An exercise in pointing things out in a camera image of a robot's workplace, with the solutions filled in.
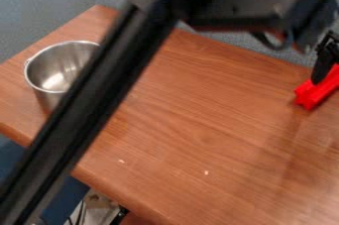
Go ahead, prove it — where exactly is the red rectangular block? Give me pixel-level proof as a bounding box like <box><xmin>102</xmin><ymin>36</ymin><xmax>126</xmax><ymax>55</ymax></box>
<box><xmin>294</xmin><ymin>65</ymin><xmax>339</xmax><ymax>110</ymax></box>

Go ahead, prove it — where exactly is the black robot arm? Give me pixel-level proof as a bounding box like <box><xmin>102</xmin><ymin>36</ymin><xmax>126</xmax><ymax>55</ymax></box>
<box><xmin>0</xmin><ymin>0</ymin><xmax>338</xmax><ymax>225</ymax></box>

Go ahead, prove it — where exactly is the stainless steel pot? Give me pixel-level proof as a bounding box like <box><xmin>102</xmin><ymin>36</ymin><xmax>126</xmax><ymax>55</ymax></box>
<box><xmin>25</xmin><ymin>41</ymin><xmax>99</xmax><ymax>113</ymax></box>

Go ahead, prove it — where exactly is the metal table leg bracket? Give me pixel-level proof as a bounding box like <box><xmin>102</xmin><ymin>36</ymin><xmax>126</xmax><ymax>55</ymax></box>
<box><xmin>66</xmin><ymin>189</ymin><xmax>127</xmax><ymax>225</ymax></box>

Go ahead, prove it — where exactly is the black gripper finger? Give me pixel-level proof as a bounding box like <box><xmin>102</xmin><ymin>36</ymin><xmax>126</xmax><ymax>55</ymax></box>
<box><xmin>312</xmin><ymin>49</ymin><xmax>339</xmax><ymax>84</ymax></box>

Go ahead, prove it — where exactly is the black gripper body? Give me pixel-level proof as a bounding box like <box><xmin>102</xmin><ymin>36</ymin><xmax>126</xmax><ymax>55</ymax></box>
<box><xmin>316</xmin><ymin>30</ymin><xmax>339</xmax><ymax>58</ymax></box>

